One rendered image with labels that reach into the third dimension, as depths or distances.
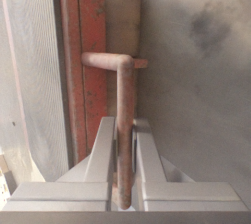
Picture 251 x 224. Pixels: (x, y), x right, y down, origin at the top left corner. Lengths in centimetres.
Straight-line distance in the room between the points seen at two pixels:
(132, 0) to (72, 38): 9
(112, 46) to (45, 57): 7
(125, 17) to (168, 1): 6
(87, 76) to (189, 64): 12
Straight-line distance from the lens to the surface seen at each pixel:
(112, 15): 22
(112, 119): 15
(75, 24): 17
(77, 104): 18
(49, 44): 19
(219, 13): 21
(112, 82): 22
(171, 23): 24
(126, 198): 17
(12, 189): 301
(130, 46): 23
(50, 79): 20
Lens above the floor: 20
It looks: 39 degrees down
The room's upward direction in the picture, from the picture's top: 103 degrees counter-clockwise
